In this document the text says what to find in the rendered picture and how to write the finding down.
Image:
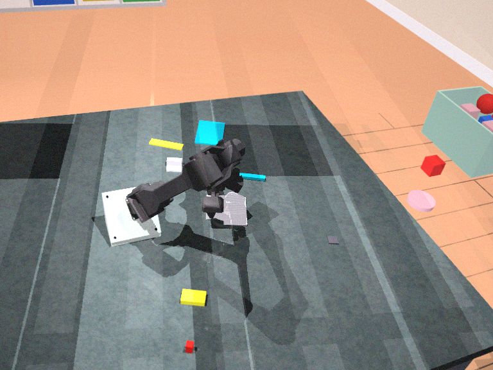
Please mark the yellow rectangular block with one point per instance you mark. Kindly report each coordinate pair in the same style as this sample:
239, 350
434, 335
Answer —
193, 297

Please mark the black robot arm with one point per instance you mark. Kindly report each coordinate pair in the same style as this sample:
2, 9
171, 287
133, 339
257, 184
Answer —
206, 169

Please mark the cyan square plate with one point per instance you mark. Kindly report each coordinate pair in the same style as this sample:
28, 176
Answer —
209, 132

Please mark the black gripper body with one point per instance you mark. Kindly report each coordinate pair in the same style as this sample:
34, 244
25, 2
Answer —
213, 204

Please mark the yellow flat bar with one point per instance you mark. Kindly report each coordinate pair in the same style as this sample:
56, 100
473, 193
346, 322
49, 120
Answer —
166, 144

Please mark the cyan long flat bar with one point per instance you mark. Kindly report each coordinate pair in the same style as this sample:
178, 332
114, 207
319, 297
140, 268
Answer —
253, 176

